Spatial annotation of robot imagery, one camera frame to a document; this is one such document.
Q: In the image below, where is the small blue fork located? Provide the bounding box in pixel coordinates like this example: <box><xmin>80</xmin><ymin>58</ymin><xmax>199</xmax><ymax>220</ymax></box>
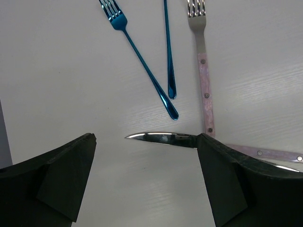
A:
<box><xmin>99</xmin><ymin>0</ymin><xmax>179</xmax><ymax>120</ymax></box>

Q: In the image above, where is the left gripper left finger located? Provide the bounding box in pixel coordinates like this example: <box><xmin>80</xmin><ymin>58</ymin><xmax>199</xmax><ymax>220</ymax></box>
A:
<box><xmin>0</xmin><ymin>133</ymin><xmax>97</xmax><ymax>227</ymax></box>

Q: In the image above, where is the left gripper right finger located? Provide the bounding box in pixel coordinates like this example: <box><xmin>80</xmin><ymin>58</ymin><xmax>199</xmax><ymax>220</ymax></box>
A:
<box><xmin>197</xmin><ymin>133</ymin><xmax>303</xmax><ymax>227</ymax></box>

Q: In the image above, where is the pink handled fork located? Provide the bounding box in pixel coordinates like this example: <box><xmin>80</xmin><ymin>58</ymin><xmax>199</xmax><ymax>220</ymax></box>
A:
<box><xmin>187</xmin><ymin>0</ymin><xmax>215</xmax><ymax>137</ymax></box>

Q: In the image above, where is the pink handled knife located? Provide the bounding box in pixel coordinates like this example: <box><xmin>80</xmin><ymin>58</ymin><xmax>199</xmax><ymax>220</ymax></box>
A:
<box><xmin>126</xmin><ymin>132</ymin><xmax>303</xmax><ymax>163</ymax></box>

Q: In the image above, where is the long blue fork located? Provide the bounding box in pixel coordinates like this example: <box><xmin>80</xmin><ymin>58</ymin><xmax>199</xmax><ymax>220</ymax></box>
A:
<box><xmin>163</xmin><ymin>0</ymin><xmax>177</xmax><ymax>99</ymax></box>

